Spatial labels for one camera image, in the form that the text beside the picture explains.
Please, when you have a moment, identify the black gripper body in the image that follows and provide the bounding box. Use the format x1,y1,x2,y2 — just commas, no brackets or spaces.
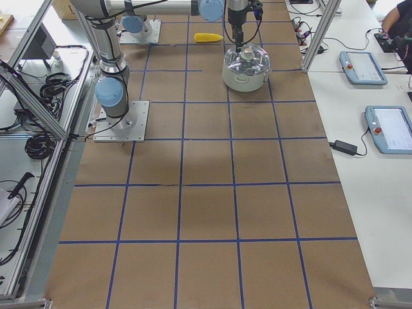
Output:
227,0,263,32

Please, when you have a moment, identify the glass pot lid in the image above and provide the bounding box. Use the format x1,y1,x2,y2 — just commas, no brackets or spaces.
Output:
223,44,271,76

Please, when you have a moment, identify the yellow corn cob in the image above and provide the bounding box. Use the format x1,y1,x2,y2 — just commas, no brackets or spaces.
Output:
194,33,223,43

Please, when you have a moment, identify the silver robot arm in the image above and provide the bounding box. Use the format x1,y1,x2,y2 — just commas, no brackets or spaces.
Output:
72,1,263,132
122,15,152,41

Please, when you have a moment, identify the pale green cooking pot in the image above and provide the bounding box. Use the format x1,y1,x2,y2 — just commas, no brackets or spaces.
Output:
222,67,271,92

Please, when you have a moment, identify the far blue teach pendant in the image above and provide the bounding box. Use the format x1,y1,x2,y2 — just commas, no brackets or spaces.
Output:
339,51,388,86

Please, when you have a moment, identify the blue teach pendant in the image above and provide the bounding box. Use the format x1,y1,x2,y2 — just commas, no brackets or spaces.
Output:
339,51,388,86
365,106,411,155

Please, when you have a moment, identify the black power adapter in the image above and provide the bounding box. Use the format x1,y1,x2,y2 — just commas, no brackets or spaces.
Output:
330,140,357,156

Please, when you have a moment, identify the seated person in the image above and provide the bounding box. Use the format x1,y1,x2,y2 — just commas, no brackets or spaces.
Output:
381,0,411,74

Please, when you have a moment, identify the cardboard box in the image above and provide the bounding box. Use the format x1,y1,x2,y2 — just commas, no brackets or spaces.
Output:
52,0,78,20

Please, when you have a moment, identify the near blue teach pendant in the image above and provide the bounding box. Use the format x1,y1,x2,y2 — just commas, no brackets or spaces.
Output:
365,106,411,155

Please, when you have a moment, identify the grey electronics box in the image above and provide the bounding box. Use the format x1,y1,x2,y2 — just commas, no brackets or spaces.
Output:
22,23,57,68

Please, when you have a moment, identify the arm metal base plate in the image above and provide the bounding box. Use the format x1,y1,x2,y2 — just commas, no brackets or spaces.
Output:
120,16,161,45
91,100,150,142

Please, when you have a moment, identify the aluminium frame post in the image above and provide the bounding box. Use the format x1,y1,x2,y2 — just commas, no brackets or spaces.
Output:
301,0,341,73

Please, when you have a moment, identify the aluminium frame diagonal strut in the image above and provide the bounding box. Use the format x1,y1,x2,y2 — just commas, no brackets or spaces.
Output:
1,60,68,139

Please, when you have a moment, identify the black coiled cable bundle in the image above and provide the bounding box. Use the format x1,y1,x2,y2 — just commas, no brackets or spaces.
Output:
24,133,54,161

